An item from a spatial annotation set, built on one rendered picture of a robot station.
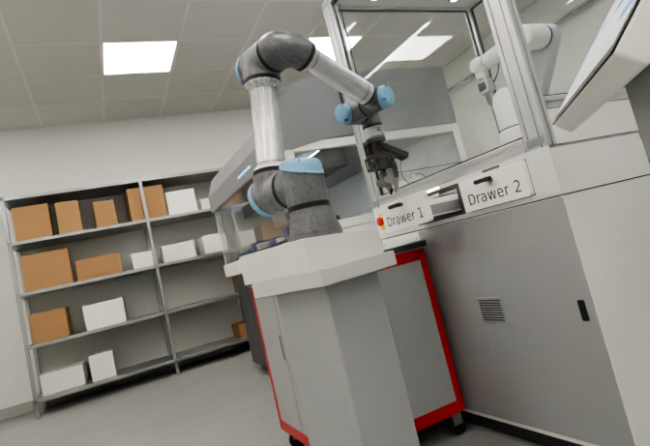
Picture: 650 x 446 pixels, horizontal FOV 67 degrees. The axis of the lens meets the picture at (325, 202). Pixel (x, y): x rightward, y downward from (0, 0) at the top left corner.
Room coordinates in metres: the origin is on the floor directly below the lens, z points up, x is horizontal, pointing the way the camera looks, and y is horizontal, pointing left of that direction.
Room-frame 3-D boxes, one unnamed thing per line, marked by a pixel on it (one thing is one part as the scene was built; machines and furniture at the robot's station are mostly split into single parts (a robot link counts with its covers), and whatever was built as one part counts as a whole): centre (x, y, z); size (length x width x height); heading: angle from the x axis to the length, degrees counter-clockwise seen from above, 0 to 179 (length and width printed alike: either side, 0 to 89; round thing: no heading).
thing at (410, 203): (1.81, -0.28, 0.87); 0.29 x 0.02 x 0.11; 26
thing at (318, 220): (1.33, 0.05, 0.88); 0.15 x 0.15 x 0.10
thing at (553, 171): (2.04, -0.86, 0.87); 1.02 x 0.95 x 0.14; 26
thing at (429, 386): (2.11, 0.04, 0.38); 0.62 x 0.58 x 0.76; 26
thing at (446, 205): (1.90, -0.47, 0.86); 0.40 x 0.26 x 0.06; 116
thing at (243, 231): (3.56, 0.03, 1.13); 1.78 x 1.14 x 0.45; 26
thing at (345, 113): (1.70, -0.18, 1.26); 0.11 x 0.11 x 0.08; 44
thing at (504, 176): (1.58, -0.54, 0.87); 0.29 x 0.02 x 0.11; 26
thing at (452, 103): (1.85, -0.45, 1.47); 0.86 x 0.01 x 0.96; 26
